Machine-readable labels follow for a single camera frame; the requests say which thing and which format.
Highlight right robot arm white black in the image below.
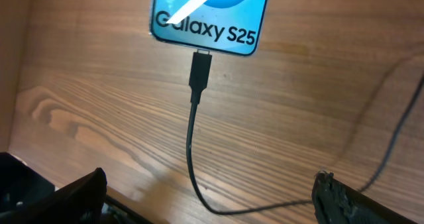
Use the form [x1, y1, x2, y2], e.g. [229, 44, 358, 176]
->
[1, 152, 411, 224]

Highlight black USB charging cable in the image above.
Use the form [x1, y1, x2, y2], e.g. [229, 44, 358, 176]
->
[185, 49, 424, 216]

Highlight teal Galaxy S25 smartphone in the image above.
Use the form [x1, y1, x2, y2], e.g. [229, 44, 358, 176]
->
[150, 0, 268, 57]

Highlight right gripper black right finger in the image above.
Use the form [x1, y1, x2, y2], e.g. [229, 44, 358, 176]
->
[311, 172, 416, 224]

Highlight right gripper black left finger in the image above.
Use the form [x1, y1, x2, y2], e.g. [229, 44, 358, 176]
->
[1, 168, 107, 224]

